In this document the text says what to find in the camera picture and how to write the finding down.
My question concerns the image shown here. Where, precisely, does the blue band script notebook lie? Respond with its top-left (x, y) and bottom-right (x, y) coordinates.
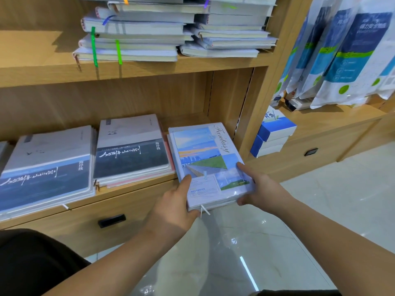
top-left (0, 125), bottom-right (98, 221)

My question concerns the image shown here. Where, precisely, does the person's left forearm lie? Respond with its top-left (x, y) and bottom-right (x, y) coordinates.
top-left (43, 225), bottom-right (186, 296)

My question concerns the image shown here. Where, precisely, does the blue white small box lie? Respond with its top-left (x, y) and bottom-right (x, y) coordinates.
top-left (250, 108), bottom-right (297, 159)

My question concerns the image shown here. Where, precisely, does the wooden shelf unit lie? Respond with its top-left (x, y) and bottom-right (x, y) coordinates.
top-left (0, 0), bottom-right (395, 257)

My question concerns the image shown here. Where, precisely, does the person's right forearm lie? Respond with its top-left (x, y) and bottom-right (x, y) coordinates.
top-left (274, 197), bottom-right (395, 296)

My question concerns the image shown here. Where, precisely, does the person's left hand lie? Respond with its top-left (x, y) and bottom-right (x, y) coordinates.
top-left (145, 174), bottom-right (201, 241)

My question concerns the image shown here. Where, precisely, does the dark blue script notebook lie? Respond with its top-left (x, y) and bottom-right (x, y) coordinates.
top-left (93, 114), bottom-right (175, 189)

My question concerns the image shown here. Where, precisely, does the person's right hand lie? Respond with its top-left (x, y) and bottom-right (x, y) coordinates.
top-left (236, 162), bottom-right (297, 216)

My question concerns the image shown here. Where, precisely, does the green field picture notebook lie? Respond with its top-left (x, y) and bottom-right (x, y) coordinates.
top-left (168, 122), bottom-right (255, 211)

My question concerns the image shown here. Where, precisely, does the pile of small notebooks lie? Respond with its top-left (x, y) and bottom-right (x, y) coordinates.
top-left (73, 0), bottom-right (279, 62)

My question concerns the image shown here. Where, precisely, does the beach picture cover notebook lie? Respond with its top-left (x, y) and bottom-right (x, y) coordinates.
top-left (0, 141), bottom-right (13, 176)

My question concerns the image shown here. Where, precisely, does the person's black clothing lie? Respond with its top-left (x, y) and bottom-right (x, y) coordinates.
top-left (0, 228), bottom-right (343, 296)

